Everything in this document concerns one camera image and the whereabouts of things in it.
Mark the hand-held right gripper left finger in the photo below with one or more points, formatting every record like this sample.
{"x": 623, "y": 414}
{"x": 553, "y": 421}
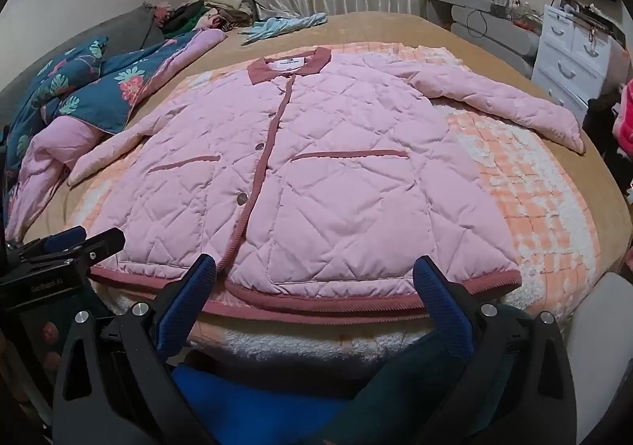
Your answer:
{"x": 190, "y": 299}

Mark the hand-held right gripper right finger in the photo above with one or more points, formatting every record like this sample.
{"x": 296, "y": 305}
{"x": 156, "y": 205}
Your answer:
{"x": 440, "y": 301}

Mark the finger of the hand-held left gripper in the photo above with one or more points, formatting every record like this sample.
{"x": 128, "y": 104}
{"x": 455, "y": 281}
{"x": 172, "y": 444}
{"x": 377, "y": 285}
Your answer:
{"x": 106, "y": 242}
{"x": 59, "y": 241}

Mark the pink quilted jacket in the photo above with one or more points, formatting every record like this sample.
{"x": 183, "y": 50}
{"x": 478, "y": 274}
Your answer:
{"x": 346, "y": 178}

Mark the pile of clothes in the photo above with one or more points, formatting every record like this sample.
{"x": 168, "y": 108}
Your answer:
{"x": 207, "y": 12}

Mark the person's blue garment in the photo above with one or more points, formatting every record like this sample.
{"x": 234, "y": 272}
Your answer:
{"x": 247, "y": 398}

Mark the orange checked blanket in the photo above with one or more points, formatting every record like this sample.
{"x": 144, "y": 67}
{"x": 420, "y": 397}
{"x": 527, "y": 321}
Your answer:
{"x": 534, "y": 207}

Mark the teal floral pillow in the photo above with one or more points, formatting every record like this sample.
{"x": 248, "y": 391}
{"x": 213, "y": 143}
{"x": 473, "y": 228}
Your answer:
{"x": 99, "y": 88}

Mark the grey padded headboard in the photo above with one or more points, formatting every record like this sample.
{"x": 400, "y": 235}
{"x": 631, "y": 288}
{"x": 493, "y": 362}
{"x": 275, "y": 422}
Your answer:
{"x": 118, "y": 29}

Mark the pink patterned garment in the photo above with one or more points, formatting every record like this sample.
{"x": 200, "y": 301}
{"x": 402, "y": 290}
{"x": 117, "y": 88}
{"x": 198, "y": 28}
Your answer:
{"x": 624, "y": 118}

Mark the white drawer cabinet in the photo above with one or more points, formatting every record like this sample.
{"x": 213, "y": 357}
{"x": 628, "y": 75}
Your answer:
{"x": 568, "y": 59}

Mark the bed with tan sheet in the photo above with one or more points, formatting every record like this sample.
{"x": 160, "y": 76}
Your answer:
{"x": 395, "y": 27}

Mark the light blue cloth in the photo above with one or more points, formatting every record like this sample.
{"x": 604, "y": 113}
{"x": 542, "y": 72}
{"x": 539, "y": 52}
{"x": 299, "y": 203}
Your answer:
{"x": 282, "y": 25}

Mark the grey dressing table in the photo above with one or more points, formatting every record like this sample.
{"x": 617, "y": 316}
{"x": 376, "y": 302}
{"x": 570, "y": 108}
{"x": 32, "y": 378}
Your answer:
{"x": 484, "y": 24}

